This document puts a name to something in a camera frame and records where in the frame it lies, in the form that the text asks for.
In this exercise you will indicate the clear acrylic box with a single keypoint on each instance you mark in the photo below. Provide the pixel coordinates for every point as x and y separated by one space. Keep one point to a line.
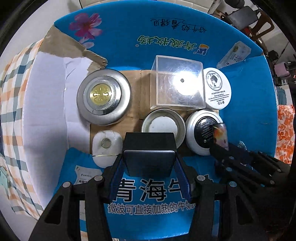
177 83

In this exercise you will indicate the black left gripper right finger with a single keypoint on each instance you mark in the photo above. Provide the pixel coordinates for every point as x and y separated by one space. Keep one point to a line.
200 190

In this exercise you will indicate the blue milk carton box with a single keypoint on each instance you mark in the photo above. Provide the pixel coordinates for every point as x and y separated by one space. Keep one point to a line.
126 36

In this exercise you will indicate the orange white floral cloth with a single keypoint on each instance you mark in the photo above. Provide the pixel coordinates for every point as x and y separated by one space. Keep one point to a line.
285 133

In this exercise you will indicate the brown wooden chair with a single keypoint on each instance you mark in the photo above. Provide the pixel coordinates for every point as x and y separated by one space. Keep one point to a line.
256 32

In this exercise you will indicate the grey black USB charger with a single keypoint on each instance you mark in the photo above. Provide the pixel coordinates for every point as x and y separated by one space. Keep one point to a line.
149 155

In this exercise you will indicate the pink small box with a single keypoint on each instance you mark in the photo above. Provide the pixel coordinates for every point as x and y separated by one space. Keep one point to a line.
281 70

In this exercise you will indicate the silver round tin gold emblem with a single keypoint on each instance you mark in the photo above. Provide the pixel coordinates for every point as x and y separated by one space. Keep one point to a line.
103 97

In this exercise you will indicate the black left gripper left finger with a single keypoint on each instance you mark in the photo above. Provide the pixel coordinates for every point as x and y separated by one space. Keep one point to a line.
61 219

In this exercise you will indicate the white rounded perfume bottle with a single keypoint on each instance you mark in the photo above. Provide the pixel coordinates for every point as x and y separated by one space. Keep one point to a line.
106 146

